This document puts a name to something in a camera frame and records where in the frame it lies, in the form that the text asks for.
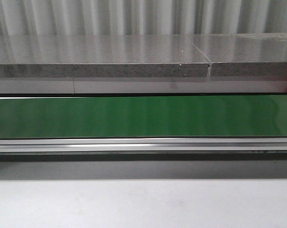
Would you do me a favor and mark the grey granite slab left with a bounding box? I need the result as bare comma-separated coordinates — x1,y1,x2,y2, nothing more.
0,35,209,78

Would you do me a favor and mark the grey granite slab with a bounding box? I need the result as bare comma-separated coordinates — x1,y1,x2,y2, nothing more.
0,35,209,78
191,33,287,77

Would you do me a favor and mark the green conveyor belt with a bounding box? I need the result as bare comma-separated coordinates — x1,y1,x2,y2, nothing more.
0,95,287,139

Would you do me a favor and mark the grey granite slab right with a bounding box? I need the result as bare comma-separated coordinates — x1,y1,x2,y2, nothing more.
191,33,287,77

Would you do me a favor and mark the aluminium conveyor frame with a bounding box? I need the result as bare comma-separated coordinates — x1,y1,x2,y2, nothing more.
0,137,287,162

